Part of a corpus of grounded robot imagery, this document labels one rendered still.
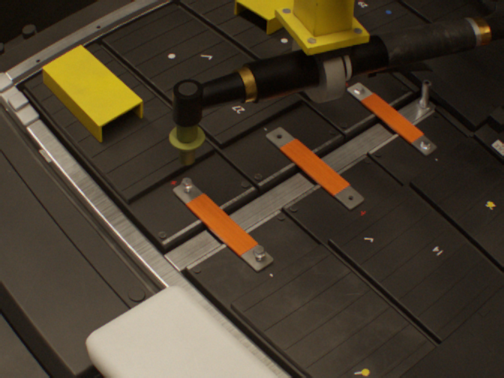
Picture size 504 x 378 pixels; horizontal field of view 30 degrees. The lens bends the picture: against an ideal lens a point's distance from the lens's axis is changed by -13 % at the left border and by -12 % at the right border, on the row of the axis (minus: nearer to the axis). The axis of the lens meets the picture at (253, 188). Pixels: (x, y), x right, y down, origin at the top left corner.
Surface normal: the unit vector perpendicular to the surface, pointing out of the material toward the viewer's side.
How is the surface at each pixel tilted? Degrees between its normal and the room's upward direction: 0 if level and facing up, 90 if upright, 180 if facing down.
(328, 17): 90
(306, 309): 0
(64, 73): 0
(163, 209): 0
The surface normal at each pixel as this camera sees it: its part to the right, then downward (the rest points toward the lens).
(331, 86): 0.43, 0.64
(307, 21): -0.91, 0.29
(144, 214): 0.04, -0.67
